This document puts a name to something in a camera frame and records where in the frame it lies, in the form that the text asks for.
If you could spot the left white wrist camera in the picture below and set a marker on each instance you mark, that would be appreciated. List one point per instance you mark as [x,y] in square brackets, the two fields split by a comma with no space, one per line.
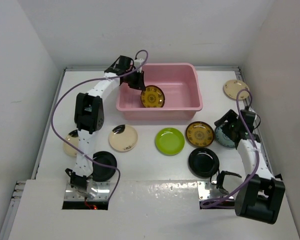
[138,63]

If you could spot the cream floral plate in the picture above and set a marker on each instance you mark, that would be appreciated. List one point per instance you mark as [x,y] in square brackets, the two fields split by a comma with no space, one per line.
[233,86]

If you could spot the metal base plate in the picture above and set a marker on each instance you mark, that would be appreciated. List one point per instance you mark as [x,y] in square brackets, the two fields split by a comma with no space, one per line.
[207,191]
[95,192]

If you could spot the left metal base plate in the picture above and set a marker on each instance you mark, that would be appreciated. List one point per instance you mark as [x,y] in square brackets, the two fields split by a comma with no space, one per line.
[95,192]

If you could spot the cream plate with black brushstroke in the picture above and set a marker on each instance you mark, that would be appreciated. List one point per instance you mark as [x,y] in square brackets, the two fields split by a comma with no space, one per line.
[123,138]

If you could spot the blue patterned plate right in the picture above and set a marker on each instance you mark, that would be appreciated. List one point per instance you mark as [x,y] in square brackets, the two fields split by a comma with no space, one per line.
[222,139]

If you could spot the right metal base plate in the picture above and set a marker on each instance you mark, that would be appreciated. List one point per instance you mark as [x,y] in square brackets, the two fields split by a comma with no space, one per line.
[207,191]

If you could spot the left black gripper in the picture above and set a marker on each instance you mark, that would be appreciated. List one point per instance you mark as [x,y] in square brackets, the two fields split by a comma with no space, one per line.
[139,83]

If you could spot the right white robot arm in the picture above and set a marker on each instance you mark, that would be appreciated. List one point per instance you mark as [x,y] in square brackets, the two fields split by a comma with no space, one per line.
[260,198]

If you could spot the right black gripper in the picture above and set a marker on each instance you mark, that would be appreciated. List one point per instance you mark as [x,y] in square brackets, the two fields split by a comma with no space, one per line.
[230,116]

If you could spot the green plate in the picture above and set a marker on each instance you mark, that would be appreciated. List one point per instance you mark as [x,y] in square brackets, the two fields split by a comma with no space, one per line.
[169,141]

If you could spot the pink plastic bin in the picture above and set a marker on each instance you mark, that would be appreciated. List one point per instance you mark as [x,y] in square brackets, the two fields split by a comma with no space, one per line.
[180,86]

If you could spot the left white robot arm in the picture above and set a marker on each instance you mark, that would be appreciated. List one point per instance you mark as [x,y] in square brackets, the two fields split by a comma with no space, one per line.
[91,166]

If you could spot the yellow patterned plate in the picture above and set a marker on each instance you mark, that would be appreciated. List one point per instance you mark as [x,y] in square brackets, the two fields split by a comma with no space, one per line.
[152,97]
[200,134]

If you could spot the black plate right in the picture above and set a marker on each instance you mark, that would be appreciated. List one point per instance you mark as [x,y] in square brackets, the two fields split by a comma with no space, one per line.
[203,163]

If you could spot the black plate left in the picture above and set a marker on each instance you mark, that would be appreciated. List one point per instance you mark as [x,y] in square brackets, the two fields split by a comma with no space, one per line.
[106,166]

